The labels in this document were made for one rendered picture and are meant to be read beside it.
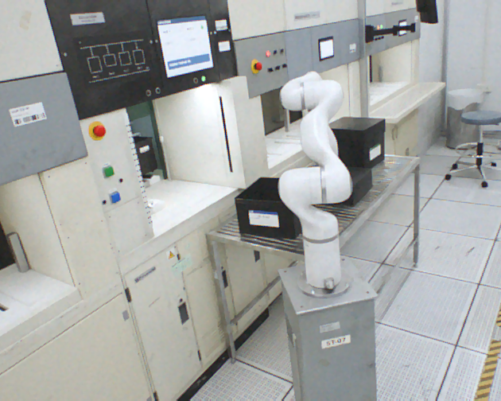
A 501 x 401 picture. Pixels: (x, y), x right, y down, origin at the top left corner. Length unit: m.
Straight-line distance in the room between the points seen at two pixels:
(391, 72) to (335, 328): 3.64
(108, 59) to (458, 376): 2.02
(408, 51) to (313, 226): 3.53
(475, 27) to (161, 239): 4.67
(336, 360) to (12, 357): 1.05
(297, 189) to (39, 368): 1.03
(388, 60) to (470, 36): 1.27
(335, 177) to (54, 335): 1.07
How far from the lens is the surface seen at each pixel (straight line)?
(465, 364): 2.47
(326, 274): 1.51
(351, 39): 3.33
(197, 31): 2.00
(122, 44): 1.72
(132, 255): 1.80
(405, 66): 4.80
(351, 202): 2.14
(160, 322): 2.00
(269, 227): 1.90
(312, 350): 1.58
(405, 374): 2.36
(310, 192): 1.37
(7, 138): 1.47
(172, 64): 1.87
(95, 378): 1.87
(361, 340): 1.62
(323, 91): 1.61
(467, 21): 5.81
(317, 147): 1.46
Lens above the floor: 1.64
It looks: 22 degrees down
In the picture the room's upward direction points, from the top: 7 degrees counter-clockwise
